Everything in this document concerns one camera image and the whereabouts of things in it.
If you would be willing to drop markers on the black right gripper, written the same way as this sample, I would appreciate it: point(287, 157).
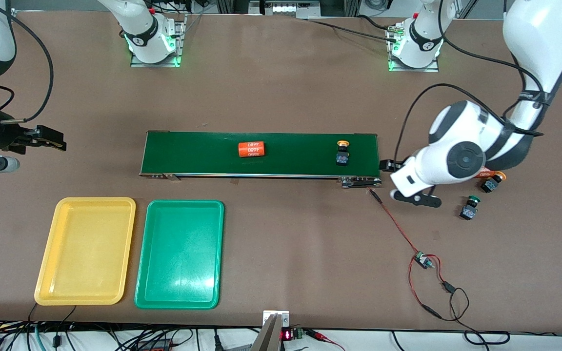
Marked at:
point(2, 134)

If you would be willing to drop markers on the yellow mushroom push button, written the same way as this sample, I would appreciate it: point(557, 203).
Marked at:
point(490, 185)
point(342, 158)

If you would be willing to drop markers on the green mushroom push button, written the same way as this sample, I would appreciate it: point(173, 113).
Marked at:
point(467, 212)

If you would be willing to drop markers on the orange cylindrical battery cell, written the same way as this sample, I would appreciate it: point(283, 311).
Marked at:
point(251, 149)
point(487, 173)

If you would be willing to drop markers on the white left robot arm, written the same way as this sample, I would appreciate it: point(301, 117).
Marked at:
point(461, 158)

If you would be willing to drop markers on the small speed controller board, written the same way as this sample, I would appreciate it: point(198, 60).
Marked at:
point(422, 260)

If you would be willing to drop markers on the green conveyor belt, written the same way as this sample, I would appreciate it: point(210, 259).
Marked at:
point(286, 165)

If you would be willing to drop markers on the yellow plastic tray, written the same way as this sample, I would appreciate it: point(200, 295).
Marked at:
point(86, 253)

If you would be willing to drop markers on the green plastic tray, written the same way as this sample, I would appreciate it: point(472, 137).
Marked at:
point(178, 253)

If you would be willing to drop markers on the white LED light bar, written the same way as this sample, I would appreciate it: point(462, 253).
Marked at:
point(295, 9)

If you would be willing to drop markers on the red clip lead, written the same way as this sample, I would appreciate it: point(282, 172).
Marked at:
point(322, 335)

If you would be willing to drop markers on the red LED display module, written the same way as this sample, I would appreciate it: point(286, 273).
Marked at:
point(287, 335)

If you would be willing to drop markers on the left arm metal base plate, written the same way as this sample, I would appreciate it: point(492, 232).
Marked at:
point(412, 69)

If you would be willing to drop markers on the aluminium frame structure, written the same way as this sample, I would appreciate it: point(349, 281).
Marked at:
point(351, 7)

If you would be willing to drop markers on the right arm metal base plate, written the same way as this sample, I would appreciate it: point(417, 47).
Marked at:
point(180, 39)

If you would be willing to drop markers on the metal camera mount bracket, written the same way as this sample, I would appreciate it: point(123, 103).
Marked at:
point(271, 336)

